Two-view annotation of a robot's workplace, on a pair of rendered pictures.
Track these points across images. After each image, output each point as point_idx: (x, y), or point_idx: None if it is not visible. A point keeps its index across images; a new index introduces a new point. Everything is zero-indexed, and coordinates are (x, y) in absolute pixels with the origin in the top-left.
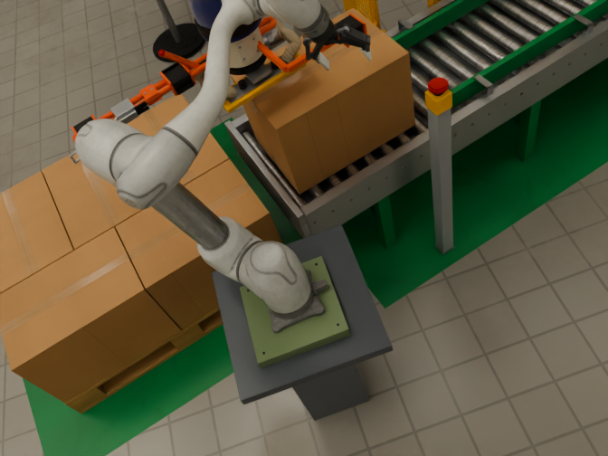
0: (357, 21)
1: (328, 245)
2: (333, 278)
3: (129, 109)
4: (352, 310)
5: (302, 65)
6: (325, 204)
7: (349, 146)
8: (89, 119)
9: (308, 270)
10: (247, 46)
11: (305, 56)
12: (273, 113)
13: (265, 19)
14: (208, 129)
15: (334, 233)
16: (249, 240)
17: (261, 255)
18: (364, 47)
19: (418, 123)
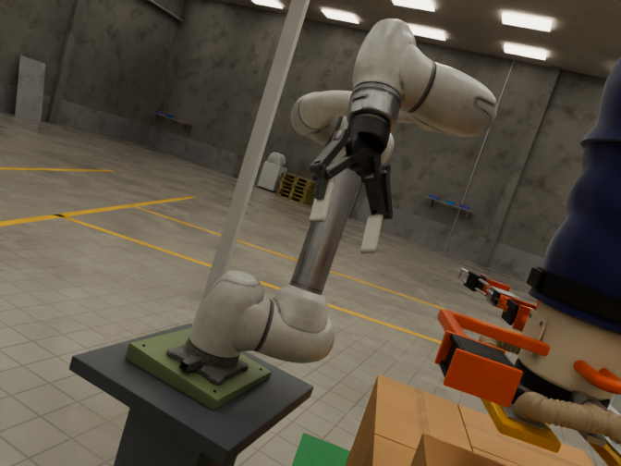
0: (478, 354)
1: (221, 424)
2: (185, 397)
3: (496, 289)
4: (138, 374)
5: (496, 423)
6: None
7: None
8: (502, 283)
9: (217, 386)
10: (532, 325)
11: (449, 319)
12: (462, 455)
13: (616, 378)
14: (308, 104)
15: (226, 437)
16: (278, 307)
17: (247, 275)
18: (314, 174)
19: None
